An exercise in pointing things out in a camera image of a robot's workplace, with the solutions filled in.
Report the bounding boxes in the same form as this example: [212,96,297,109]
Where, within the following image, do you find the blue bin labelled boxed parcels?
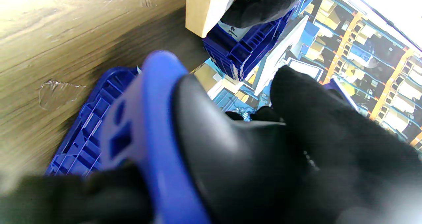
[203,0,322,82]

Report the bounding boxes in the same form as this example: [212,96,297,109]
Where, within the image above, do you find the printed warehouse backdrop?
[191,0,422,152]

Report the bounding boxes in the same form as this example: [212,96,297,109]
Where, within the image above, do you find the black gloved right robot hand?
[0,65,422,224]

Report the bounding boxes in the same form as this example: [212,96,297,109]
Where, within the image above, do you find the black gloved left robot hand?
[220,0,314,28]

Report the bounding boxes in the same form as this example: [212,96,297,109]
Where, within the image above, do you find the blue bin labelled bagged parcels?
[45,67,141,177]

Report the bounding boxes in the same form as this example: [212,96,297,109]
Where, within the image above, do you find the paper label boxed parcels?
[218,0,268,42]

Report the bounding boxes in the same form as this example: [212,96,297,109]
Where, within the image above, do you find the black and blue barcode scanner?
[99,50,309,224]

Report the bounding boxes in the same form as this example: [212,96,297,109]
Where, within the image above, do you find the small cardboard box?
[185,0,243,38]

